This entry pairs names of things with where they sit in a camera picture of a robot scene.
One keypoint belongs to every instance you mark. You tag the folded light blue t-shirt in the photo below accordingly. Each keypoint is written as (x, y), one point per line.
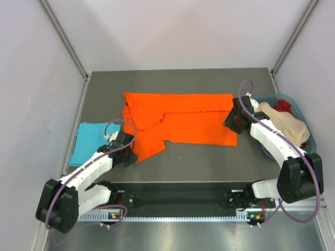
(89, 137)

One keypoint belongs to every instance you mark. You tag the orange t-shirt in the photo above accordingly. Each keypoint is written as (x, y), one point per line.
(178, 118)

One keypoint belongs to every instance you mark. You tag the dark red t-shirt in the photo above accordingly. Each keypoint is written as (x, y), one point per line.
(283, 105)

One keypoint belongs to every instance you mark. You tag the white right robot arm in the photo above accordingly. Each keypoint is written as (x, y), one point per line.
(301, 174)

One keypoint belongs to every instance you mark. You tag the grey slotted cable duct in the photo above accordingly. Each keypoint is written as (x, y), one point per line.
(106, 216)

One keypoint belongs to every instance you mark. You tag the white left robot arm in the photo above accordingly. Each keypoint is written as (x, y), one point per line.
(64, 201)

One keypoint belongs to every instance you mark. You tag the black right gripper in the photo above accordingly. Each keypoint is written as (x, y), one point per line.
(228, 123)

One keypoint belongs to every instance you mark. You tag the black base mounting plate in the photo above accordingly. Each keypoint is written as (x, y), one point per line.
(209, 190)

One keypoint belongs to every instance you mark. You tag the beige t-shirt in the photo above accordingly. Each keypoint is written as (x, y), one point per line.
(293, 129)

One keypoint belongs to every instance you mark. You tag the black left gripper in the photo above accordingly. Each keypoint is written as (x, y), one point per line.
(133, 158)

